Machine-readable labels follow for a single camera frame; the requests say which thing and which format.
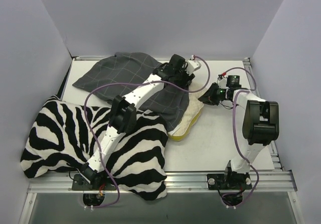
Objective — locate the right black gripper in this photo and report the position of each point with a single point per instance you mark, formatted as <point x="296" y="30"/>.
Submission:
<point x="213" y="95"/>

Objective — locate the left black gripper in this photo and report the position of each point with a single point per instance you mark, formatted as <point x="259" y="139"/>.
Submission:
<point x="184" y="76"/>

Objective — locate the white pillow with yellow edge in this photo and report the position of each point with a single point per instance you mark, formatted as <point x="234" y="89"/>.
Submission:
<point x="189" y="118"/>

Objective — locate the dark grey checked pillowcase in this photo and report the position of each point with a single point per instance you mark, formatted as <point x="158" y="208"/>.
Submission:
<point x="170" y="103"/>

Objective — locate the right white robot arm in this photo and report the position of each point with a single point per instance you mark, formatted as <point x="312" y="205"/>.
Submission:
<point x="260" y="124"/>

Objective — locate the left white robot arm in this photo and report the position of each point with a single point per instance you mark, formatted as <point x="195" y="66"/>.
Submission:
<point x="122" y="115"/>

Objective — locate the zebra striped cushion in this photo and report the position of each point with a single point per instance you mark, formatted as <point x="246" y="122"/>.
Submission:
<point x="130" y="148"/>

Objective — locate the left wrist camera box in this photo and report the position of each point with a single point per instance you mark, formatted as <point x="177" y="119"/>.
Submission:
<point x="193" y="65"/>

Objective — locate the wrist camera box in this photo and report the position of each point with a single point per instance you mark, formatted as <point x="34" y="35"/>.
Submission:
<point x="193" y="65"/>
<point x="222" y="81"/>

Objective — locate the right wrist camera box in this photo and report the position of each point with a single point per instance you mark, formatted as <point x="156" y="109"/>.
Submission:
<point x="222" y="81"/>

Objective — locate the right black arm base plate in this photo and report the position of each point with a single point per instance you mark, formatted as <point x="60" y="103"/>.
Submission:
<point x="229" y="182"/>

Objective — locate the aluminium rail frame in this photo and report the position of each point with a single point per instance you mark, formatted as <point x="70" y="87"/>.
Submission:
<point x="160" y="181"/>

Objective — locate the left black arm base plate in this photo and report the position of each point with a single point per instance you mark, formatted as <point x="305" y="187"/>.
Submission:
<point x="100" y="183"/>

